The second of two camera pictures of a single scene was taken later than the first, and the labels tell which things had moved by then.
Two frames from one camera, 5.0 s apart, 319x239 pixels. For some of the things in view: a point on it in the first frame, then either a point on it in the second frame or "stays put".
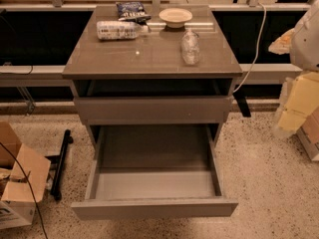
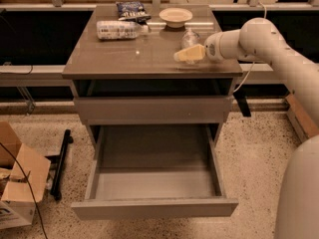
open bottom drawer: [154, 171] stays put
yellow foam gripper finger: [282, 45] → [216, 46]
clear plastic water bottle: [190, 48] stays put
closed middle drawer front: [152, 110] stays put
